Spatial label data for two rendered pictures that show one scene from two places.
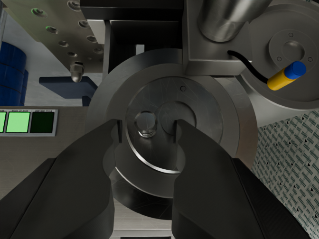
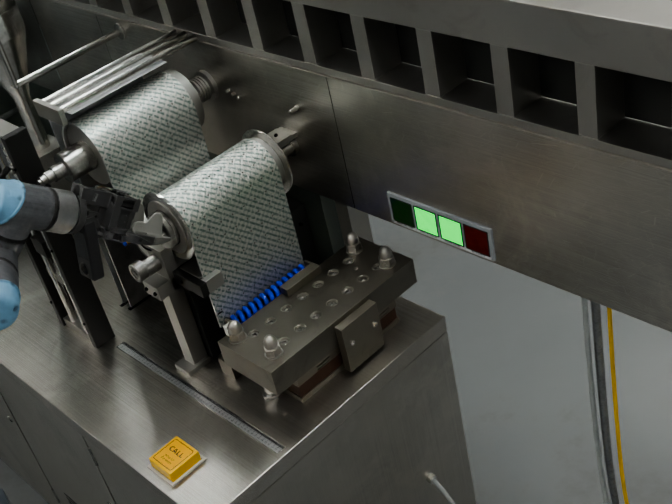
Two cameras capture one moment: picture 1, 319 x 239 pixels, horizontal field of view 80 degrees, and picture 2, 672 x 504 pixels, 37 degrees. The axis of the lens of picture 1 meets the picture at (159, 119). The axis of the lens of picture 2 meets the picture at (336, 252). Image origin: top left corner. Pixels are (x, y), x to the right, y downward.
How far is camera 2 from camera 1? 1.84 m
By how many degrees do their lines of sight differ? 52
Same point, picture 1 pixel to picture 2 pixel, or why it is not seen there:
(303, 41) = not seen: hidden behind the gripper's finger
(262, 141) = (184, 161)
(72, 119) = (377, 204)
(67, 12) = (298, 307)
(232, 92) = not seen: hidden behind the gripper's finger
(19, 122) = (424, 221)
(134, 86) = (182, 247)
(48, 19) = (318, 309)
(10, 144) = (430, 196)
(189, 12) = (165, 268)
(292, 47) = not seen: hidden behind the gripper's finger
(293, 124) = (156, 186)
